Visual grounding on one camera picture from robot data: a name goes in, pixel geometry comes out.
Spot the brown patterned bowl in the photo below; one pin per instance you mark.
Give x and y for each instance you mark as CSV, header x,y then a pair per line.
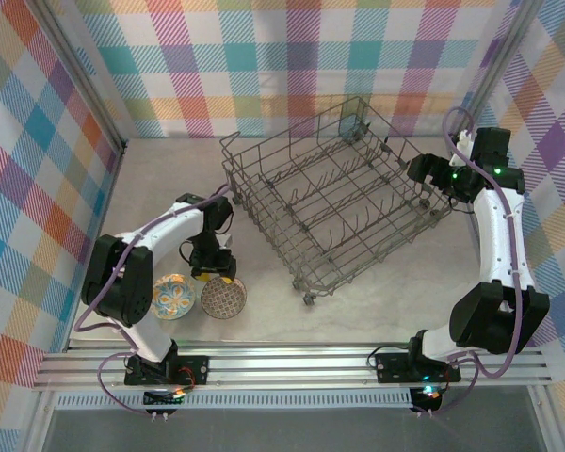
x,y
223,301

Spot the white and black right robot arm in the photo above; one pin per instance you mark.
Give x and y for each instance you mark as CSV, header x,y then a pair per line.
x,y
494,235

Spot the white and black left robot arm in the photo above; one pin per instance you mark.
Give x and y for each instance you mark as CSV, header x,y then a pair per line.
x,y
165,230

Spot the teal see-through cutlery holder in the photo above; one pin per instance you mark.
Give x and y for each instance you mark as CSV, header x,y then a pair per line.
x,y
350,122

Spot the small controller board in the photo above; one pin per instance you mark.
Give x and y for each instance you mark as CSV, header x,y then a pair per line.
x,y
162,399
428,399

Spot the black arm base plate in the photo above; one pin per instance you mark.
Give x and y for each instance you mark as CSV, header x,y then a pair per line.
x,y
391,367
195,365

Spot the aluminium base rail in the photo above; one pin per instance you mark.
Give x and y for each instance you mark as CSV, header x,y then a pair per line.
x,y
287,367

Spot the aluminium side rail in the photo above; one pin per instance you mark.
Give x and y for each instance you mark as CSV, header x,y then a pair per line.
x,y
114,167

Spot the aluminium frame post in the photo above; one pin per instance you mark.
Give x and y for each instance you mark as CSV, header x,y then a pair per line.
x,y
499,59
84,75

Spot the aluminium frame leg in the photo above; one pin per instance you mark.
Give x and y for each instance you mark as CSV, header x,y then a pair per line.
x,y
37,424
546,419

